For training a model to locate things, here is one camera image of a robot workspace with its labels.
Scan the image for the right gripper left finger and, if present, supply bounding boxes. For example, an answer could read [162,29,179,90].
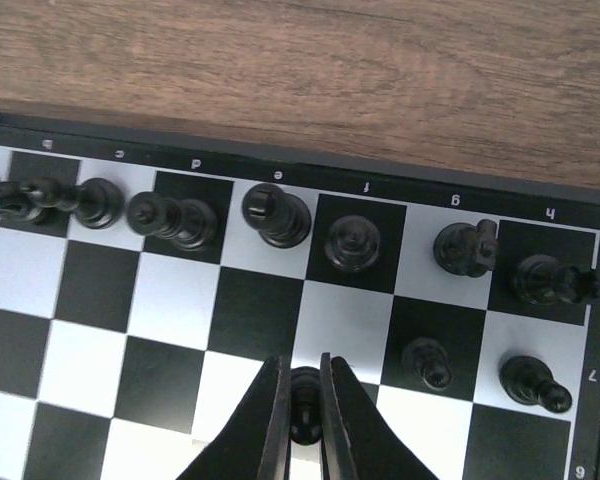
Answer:
[179,357,291,480]

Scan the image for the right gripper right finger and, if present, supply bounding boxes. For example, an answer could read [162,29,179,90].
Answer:
[319,352,436,480]

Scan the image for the black chess pawn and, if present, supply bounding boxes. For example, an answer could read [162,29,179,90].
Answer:
[401,337,453,391]
[290,366,322,446]
[499,355,573,414]

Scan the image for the black and white chessboard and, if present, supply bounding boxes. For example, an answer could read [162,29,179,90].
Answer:
[0,114,600,479]

